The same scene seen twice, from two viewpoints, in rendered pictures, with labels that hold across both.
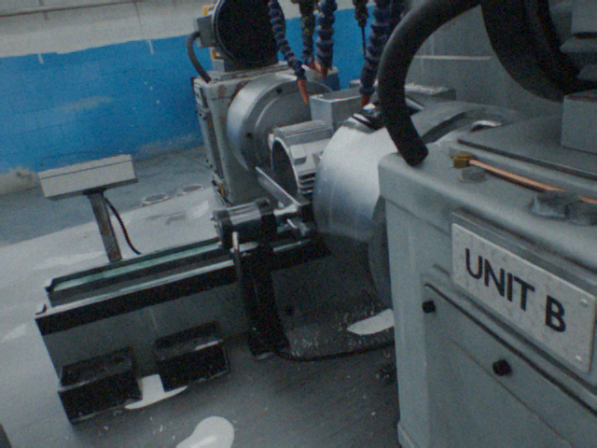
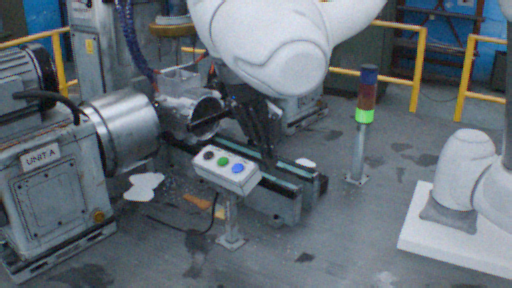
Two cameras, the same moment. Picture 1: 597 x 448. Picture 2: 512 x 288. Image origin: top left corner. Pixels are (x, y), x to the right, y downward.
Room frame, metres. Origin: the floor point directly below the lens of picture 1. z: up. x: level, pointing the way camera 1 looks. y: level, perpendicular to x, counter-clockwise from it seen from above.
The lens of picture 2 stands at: (1.40, 1.16, 1.55)
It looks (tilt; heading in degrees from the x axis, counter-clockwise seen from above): 26 degrees down; 235
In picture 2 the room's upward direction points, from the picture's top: straight up
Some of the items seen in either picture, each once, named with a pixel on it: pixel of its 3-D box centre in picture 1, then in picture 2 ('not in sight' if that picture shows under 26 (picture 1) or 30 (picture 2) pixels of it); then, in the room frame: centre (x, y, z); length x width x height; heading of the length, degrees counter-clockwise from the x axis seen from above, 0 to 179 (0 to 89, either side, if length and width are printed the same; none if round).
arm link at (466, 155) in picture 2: not in sight; (466, 167); (0.35, 0.73, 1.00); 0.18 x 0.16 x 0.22; 78
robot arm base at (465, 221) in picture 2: not in sight; (454, 201); (0.33, 0.71, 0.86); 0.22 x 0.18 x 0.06; 22
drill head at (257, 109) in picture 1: (279, 129); (101, 137); (1.18, 0.01, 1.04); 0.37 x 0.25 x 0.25; 15
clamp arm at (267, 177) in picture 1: (280, 190); (216, 116); (0.78, 0.02, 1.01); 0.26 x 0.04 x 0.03; 15
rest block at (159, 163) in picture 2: not in sight; (156, 154); (0.96, -0.12, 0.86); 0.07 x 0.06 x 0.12; 15
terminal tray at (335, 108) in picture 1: (354, 114); (178, 84); (0.85, -0.12, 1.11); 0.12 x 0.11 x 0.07; 105
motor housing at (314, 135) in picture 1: (338, 171); (187, 111); (0.84, -0.09, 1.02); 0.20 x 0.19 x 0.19; 105
